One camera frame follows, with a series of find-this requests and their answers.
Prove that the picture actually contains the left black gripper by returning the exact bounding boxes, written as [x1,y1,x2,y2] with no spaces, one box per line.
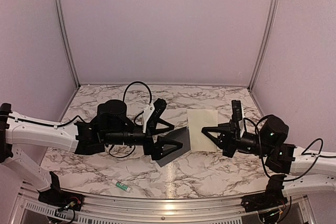
[104,119,184,161]

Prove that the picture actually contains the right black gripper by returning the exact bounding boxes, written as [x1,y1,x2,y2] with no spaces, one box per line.
[202,120,272,158]

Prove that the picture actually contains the dark grey envelope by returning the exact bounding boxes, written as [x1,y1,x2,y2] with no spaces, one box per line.
[156,126,191,167]

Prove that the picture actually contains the cream letter paper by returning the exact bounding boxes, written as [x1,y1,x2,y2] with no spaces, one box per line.
[186,108,219,153]

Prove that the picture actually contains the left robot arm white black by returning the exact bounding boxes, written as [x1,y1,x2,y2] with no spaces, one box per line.
[1,99,183,206]

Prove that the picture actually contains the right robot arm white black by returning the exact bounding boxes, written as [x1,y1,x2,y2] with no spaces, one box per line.
[202,115,335,212]

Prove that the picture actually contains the green white glue stick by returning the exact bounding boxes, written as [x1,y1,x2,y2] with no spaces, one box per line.
[111,179,132,193]

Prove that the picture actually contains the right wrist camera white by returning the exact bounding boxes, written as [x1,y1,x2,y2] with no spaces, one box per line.
[231,100,244,140]

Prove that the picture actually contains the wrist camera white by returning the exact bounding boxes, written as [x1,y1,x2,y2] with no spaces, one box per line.
[142,98,167,133]
[231,100,244,140]

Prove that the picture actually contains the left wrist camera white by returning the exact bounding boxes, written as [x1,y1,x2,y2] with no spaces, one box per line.
[142,98,167,133]

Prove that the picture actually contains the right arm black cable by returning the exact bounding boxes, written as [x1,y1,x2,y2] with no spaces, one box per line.
[243,118,336,183]

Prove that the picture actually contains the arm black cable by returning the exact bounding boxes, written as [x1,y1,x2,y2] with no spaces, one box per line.
[0,81,153,158]
[243,118,336,183]

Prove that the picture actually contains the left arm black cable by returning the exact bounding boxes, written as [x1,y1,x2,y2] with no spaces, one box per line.
[0,81,153,158]

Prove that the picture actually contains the front aluminium rail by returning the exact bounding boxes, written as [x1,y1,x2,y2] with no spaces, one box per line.
[9,182,316,223]

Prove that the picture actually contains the right aluminium frame post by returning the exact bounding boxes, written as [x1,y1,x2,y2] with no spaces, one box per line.
[248,0,279,92]

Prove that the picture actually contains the aluminium frame post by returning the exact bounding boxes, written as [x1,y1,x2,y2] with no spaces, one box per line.
[248,0,279,92]
[54,0,81,90]

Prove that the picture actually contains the left aluminium frame post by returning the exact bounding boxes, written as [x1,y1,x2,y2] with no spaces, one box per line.
[54,0,81,90]

